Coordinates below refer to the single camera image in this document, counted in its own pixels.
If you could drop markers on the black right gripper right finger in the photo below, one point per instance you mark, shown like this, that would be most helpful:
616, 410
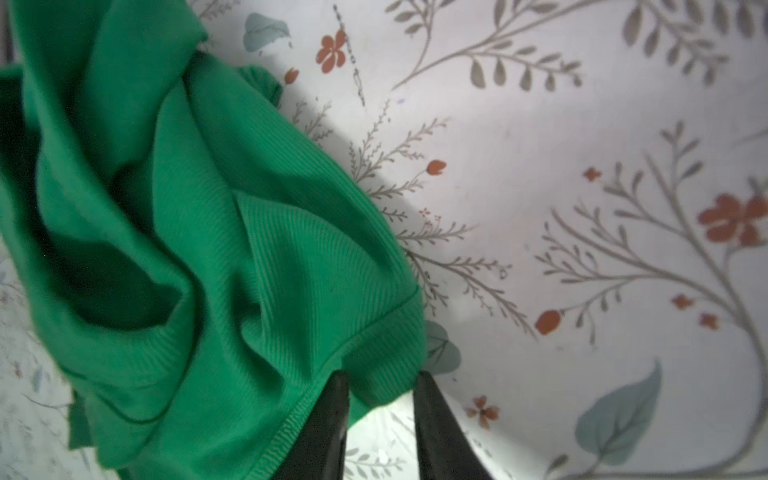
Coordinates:
443, 451

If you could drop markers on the green tank top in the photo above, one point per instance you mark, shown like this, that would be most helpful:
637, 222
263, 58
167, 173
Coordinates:
194, 264

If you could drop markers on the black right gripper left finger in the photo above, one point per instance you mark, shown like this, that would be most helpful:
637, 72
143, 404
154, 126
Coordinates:
318, 452

